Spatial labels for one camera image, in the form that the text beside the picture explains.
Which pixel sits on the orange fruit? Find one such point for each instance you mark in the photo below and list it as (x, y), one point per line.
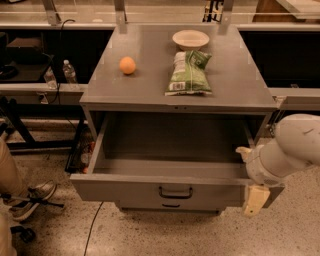
(127, 65)

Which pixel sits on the grey metal drawer cabinet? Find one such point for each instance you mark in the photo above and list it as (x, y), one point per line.
(237, 86)

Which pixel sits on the beige shallow bowl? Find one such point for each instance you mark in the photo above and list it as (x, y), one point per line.
(190, 39)

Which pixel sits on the grey bottom drawer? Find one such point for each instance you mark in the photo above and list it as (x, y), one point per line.
(160, 206)

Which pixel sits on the clear water bottle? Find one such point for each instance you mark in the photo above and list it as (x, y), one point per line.
(70, 74)
(50, 79)

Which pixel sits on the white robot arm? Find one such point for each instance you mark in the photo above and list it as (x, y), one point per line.
(294, 147)

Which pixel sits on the grey top drawer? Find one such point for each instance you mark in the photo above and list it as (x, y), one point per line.
(169, 158)

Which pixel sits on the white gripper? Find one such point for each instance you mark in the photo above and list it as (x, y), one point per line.
(260, 169)

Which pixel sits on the black chair caster base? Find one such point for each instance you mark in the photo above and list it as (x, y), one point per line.
(26, 234)

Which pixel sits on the black table leg frame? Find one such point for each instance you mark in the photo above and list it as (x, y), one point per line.
(12, 110)

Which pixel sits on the grey drawer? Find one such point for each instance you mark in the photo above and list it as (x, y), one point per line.
(169, 158)
(160, 206)

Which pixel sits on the khaki trouser leg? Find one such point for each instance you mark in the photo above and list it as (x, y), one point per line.
(12, 183)

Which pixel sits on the green chip bag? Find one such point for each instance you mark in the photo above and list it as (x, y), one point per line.
(188, 77)

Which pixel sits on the grey sneaker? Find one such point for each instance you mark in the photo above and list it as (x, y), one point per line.
(24, 210)

